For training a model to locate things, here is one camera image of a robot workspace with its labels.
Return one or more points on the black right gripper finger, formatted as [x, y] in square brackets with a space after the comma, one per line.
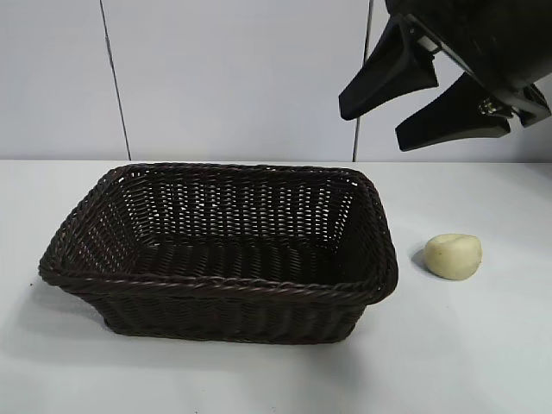
[384, 82]
[444, 125]

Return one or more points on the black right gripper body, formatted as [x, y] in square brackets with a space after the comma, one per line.
[496, 39]

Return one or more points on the dark brown wicker basket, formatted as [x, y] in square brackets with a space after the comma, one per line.
[215, 302]

